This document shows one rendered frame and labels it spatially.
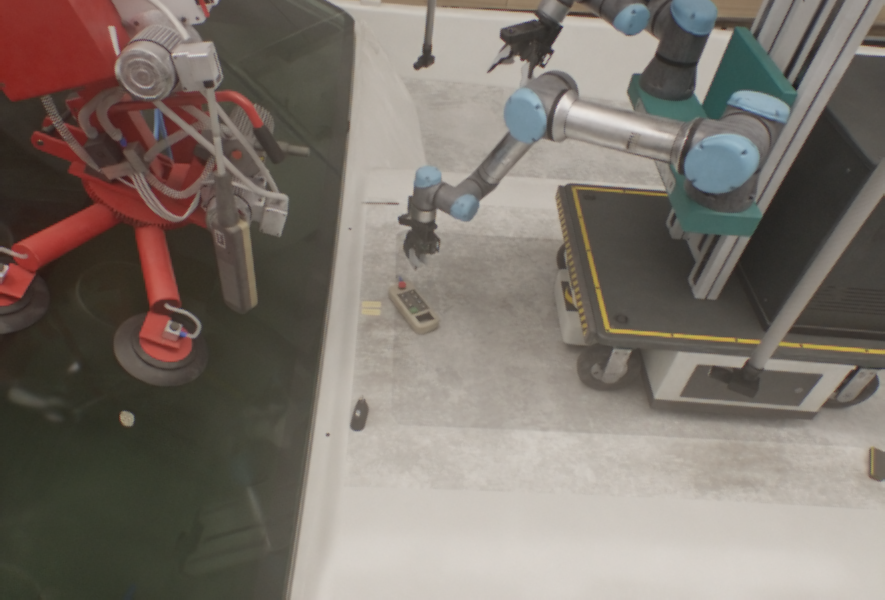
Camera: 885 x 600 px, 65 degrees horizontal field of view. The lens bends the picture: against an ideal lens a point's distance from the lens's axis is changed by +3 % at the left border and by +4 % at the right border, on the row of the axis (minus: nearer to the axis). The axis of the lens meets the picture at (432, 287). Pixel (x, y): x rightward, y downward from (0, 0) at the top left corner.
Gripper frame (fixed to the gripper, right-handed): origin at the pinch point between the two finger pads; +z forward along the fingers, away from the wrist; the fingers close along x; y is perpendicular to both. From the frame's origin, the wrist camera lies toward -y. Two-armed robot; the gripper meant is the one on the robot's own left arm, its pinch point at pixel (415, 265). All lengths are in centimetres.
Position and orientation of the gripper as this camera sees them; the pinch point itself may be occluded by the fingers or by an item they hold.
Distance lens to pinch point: 211.7
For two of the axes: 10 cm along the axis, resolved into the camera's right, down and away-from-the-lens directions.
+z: -1.0, 7.2, 6.8
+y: 5.1, 6.3, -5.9
